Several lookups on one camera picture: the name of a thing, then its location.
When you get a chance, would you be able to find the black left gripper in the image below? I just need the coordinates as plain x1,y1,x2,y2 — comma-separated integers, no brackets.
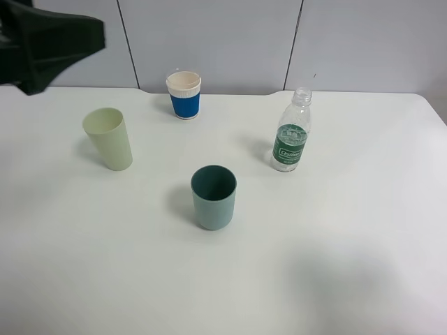
1,1,105,96

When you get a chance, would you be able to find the teal plastic cup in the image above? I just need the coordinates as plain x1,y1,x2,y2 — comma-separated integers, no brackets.
191,165,237,230

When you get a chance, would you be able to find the clear plastic water bottle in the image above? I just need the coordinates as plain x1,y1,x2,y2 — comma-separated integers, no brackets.
271,87,312,172

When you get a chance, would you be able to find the pale green plastic cup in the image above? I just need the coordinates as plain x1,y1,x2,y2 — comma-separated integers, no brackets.
82,107,133,171

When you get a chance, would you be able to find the blue sleeved paper cup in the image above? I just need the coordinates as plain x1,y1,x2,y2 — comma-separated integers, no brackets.
166,70,201,120

